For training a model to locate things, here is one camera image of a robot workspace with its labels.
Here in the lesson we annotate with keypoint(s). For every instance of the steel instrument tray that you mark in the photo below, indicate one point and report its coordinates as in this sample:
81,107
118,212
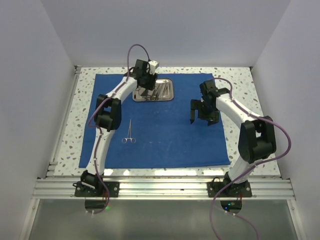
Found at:
160,82

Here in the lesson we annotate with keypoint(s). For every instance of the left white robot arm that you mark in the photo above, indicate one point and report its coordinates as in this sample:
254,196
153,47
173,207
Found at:
107,118

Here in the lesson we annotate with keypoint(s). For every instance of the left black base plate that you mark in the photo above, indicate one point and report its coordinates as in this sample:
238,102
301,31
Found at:
88,192

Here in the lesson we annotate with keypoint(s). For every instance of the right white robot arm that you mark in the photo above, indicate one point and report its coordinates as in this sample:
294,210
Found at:
256,141

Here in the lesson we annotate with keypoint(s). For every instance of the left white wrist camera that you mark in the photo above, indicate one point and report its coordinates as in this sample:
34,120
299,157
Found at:
153,65

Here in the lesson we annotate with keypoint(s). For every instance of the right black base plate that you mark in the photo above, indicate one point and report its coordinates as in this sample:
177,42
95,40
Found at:
232,191

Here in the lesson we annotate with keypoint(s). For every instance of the blue surgical cloth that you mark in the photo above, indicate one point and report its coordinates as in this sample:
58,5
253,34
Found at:
165,138

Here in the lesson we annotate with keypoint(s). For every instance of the steel tweezers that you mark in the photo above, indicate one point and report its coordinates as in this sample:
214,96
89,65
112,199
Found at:
167,90

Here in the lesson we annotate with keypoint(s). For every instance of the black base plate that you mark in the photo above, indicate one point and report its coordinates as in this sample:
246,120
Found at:
232,191
88,192

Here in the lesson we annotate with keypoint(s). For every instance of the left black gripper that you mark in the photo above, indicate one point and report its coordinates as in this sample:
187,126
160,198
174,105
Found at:
151,86

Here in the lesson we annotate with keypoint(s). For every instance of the steel surgical scissors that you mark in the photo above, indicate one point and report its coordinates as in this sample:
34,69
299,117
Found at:
129,137

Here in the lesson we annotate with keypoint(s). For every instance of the aluminium rail frame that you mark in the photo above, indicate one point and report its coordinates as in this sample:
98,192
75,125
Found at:
56,213

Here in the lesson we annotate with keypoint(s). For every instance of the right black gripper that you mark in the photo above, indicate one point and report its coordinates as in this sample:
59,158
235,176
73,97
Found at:
212,118

